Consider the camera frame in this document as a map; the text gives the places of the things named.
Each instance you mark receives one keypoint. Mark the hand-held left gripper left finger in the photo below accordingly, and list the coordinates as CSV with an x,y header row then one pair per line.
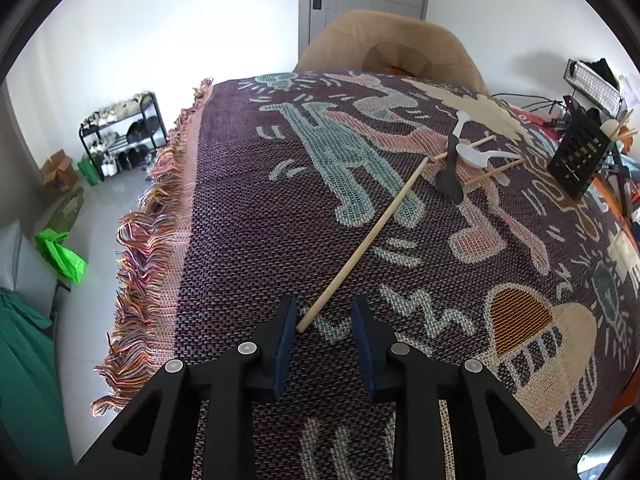
x,y
285,340

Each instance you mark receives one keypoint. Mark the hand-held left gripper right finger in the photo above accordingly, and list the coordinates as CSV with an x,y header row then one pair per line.
x,y
367,345

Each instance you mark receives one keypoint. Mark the white plastic spork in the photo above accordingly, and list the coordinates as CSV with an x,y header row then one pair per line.
x,y
459,127

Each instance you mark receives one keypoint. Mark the black slotted utensil holder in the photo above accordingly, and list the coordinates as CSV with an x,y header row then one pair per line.
x,y
580,155

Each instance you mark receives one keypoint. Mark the printed woven blanket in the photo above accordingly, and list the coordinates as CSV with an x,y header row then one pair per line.
x,y
250,210

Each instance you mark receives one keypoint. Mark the black plastic spoon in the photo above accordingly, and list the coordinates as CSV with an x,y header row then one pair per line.
x,y
450,185

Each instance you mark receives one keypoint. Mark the bright green bag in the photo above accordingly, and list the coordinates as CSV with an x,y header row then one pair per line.
x,y
62,257

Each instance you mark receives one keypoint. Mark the olive green bag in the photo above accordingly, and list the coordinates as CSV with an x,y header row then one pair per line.
x,y
65,210

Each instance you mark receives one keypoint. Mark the dark green bag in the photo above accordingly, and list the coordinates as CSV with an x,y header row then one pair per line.
x,y
89,171

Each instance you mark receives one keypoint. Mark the teal cloth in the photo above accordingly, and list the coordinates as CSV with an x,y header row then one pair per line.
x,y
30,385

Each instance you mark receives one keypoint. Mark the black shoe rack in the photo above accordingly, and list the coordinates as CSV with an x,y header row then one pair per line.
x,y
122,135

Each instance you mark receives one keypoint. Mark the grey pillow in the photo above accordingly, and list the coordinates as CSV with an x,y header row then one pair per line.
x,y
25,270

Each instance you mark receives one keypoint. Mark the small orange cushion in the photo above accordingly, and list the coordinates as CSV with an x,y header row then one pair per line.
x,y
405,71

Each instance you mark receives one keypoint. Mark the cardboard box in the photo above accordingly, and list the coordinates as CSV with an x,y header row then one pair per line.
x,y
59,170

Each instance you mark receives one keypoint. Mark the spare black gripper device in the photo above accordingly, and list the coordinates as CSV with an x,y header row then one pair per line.
x,y
572,107
625,185

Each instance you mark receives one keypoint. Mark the brown upholstered chair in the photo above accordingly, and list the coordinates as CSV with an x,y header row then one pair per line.
x,y
350,40

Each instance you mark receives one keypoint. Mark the black cloth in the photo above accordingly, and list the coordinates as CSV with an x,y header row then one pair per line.
x,y
602,69

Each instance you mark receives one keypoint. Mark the white paper sheet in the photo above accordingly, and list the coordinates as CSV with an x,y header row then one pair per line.
x,y
627,90

